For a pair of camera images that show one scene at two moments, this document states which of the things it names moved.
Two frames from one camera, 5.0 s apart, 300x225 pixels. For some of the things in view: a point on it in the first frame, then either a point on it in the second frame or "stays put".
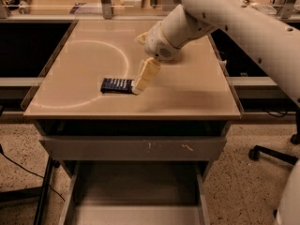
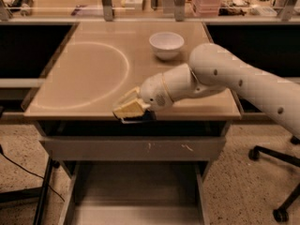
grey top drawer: x=133 y=148 stays put
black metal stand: x=33 y=192 stays put
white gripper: x=157 y=43 → x=155 y=93
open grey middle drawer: x=138 y=193 stays put
